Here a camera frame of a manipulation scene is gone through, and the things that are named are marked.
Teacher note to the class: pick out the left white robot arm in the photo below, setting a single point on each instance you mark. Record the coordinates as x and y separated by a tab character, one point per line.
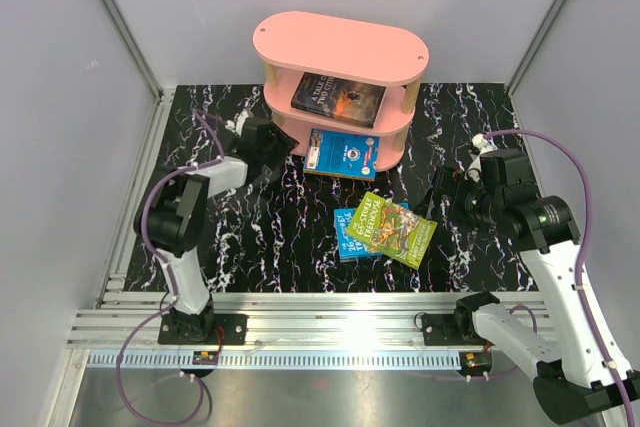
170	220

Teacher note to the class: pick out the white slotted cable duct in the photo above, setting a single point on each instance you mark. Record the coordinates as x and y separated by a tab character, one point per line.
438	360

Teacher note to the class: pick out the dark tale of two cities book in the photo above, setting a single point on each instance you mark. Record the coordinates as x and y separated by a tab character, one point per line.
352	102

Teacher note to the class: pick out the black marble mat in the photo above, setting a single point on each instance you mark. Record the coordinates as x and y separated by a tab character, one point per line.
278	234

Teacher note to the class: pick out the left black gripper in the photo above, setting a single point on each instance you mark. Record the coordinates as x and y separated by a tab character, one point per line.
283	145

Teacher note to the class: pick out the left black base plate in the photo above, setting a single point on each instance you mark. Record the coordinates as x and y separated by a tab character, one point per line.
205	329

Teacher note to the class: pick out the yellow-green 65-storey treehouse book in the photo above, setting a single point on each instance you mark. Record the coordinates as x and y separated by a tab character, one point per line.
392	230

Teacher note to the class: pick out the blue 26-storey treehouse book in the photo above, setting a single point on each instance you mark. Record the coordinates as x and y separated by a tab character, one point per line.
349	248

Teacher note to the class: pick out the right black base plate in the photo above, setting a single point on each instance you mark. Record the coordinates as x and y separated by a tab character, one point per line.
439	330

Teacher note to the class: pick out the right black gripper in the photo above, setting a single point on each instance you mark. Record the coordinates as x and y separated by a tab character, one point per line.
443	183

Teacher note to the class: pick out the pink three-tier shelf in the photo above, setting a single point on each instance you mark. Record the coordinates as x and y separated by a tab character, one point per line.
293	43

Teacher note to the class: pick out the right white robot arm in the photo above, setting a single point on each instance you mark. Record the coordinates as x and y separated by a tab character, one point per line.
582	372

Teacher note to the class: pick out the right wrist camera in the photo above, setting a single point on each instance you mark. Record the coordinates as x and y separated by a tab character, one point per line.
479	145

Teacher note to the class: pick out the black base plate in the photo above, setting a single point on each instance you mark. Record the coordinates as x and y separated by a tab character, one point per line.
205	329
439	330

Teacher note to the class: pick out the blue back-cover treehouse book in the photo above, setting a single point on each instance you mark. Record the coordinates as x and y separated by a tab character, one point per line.
342	155

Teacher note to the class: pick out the aluminium mounting rail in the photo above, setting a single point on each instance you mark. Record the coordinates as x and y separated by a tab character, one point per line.
356	322

